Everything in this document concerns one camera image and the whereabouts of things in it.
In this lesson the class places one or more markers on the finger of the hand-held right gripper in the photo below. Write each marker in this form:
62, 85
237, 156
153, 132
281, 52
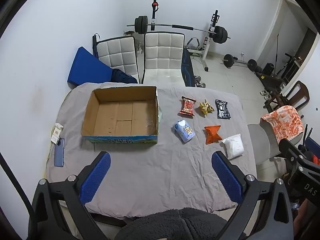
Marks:
290, 148

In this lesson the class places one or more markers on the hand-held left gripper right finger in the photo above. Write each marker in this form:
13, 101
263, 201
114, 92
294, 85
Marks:
227, 177

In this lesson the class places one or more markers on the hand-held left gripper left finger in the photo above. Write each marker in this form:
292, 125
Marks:
96, 177

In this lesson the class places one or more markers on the white soft packet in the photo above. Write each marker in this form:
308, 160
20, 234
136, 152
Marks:
233, 146

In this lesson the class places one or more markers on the orange puffed packet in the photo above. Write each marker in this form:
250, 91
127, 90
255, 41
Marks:
213, 134

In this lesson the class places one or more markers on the blue cartoon tissue pack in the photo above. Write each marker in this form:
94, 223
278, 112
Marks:
185, 131

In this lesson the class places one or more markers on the cardboard box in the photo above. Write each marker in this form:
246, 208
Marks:
120, 115

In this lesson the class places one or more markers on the black foil packet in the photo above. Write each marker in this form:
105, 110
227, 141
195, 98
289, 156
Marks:
223, 109

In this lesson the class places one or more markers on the yellow snack packet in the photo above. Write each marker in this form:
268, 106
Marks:
206, 107

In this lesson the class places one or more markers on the red snack packet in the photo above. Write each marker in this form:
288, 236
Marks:
187, 106

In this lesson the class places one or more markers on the person's right forearm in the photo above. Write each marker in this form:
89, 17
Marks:
303, 217

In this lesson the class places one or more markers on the orange patterned towel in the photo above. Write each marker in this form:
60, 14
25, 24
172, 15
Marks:
285, 122

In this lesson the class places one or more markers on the grey office chair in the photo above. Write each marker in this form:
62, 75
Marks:
262, 142

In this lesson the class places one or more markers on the blue smartphone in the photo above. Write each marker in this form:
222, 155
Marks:
59, 152

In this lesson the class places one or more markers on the dark wooden chair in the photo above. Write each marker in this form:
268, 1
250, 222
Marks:
298, 93

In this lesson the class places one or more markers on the pair of white shoes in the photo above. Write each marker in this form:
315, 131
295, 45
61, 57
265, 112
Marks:
265, 94

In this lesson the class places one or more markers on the small white carton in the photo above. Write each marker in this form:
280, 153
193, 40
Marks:
56, 133

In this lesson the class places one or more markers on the person's dark fleece clothing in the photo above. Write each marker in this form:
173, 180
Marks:
185, 225

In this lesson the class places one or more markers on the black exercise machine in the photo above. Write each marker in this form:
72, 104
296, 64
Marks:
290, 67

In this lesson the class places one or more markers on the black speaker box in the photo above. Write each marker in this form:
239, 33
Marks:
269, 69

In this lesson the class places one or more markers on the pale green packet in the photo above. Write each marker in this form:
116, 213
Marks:
160, 115

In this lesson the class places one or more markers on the chrome dumbbell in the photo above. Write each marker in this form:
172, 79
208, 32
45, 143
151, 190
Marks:
200, 82

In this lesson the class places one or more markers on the dark blue quilted jacket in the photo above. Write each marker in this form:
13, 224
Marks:
123, 76

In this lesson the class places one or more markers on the short barbell with plates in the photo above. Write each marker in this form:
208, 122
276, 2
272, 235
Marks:
228, 60

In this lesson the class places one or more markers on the blue foam mat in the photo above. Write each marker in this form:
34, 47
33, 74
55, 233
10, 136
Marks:
87, 68

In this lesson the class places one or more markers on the black weight bench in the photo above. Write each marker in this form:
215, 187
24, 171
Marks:
187, 70

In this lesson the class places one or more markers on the white padded chair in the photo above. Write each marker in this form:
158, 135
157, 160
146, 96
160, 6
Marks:
118, 53
162, 52

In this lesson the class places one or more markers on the white barbell rack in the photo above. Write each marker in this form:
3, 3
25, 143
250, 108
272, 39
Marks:
208, 47

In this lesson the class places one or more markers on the barbell with black plates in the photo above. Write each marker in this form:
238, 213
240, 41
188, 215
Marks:
141, 24

